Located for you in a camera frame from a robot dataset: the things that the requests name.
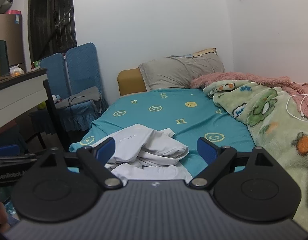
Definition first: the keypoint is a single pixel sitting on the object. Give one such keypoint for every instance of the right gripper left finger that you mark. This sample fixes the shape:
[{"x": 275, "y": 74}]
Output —
[{"x": 94, "y": 159}]

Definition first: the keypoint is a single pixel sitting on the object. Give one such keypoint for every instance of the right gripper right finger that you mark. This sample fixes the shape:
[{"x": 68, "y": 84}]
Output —
[{"x": 218, "y": 161}]

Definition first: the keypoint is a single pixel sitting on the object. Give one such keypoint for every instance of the white garment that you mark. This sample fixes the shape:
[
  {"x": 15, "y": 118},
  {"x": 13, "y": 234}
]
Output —
[{"x": 142, "y": 153}]

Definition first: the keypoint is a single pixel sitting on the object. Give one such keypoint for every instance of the blue folding chair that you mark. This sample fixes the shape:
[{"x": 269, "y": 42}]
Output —
[{"x": 75, "y": 79}]

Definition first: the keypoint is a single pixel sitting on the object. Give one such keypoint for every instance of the teal patterned bed sheet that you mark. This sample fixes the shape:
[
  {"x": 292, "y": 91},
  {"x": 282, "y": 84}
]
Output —
[{"x": 189, "y": 113}]

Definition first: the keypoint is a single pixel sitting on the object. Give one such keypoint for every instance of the green cartoon fleece blanket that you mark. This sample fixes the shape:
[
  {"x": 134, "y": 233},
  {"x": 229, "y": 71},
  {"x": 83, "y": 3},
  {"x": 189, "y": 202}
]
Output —
[{"x": 274, "y": 123}]

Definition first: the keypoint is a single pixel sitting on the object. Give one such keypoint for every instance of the mustard yellow headboard cushion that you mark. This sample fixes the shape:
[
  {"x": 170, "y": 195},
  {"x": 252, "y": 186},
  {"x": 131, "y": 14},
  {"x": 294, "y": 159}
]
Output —
[{"x": 130, "y": 81}]

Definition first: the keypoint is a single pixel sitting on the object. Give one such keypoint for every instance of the yellow pillow behind grey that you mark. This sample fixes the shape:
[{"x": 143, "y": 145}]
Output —
[{"x": 205, "y": 52}]

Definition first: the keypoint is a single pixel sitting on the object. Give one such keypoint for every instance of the pink fuzzy blanket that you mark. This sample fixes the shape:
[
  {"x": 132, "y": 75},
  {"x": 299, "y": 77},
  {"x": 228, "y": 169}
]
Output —
[{"x": 284, "y": 82}]

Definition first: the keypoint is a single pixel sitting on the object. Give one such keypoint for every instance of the dark green storage box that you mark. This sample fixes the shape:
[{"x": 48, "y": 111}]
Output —
[{"x": 4, "y": 62}]

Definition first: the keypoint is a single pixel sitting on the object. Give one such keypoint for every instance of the cardboard box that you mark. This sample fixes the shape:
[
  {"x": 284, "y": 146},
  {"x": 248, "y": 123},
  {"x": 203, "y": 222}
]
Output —
[{"x": 11, "y": 33}]

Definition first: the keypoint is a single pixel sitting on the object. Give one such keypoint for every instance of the dark window with grille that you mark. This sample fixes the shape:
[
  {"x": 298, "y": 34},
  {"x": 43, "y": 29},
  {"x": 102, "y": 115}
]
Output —
[{"x": 51, "y": 27}]

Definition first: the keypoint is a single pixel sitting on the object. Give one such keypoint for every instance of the white desk with black frame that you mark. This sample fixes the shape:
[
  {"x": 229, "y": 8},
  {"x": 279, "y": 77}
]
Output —
[{"x": 21, "y": 93}]

